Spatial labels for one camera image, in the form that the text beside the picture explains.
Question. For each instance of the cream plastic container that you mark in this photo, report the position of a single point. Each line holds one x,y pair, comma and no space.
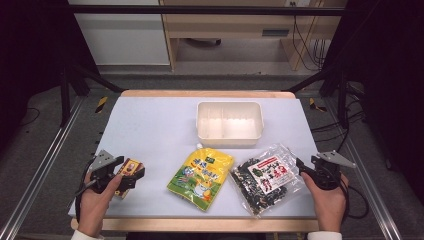
229,124

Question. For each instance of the white cabinet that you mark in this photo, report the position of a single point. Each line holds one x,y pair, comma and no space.
123,36

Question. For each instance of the black horizontal bar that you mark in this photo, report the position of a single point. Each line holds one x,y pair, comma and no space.
200,10

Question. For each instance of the yellow spout pouch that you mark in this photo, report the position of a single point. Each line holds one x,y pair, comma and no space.
200,178

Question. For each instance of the black curtain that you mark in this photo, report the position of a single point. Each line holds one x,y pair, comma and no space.
30,50
390,66

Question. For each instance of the wooden desk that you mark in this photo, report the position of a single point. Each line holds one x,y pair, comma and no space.
230,25

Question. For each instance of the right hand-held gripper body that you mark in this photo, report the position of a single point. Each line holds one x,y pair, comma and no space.
330,173

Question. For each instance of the pale table mat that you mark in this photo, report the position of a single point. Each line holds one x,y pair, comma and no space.
153,133

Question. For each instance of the person's right hand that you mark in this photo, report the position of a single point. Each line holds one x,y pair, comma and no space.
330,208

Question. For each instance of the person's left hand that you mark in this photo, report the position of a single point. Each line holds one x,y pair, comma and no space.
93,210

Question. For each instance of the aluminium rail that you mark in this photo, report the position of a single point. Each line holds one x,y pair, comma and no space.
366,180
43,160

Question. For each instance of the small brown yellow packet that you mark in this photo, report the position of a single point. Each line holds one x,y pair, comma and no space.
130,166

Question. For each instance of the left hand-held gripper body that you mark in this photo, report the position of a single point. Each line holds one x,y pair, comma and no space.
101,160

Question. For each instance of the black metal stand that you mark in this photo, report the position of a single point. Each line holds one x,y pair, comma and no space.
65,100
341,100

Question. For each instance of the clear bag of dried seaweed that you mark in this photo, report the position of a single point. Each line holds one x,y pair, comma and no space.
270,176

